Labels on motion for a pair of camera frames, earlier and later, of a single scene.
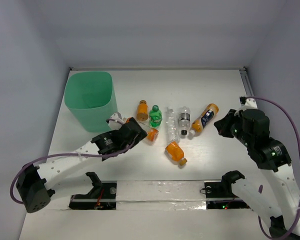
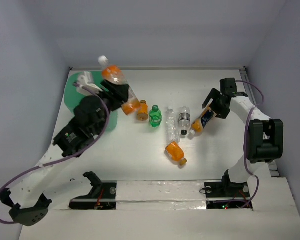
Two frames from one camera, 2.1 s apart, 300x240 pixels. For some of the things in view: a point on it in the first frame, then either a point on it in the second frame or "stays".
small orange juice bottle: x=176 y=153 stays
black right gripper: x=222 y=124 to x=222 y=113
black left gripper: x=134 y=130 to x=117 y=91
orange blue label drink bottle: x=204 y=121 stays
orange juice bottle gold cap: x=142 y=110 stays
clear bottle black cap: x=184 y=119 stays
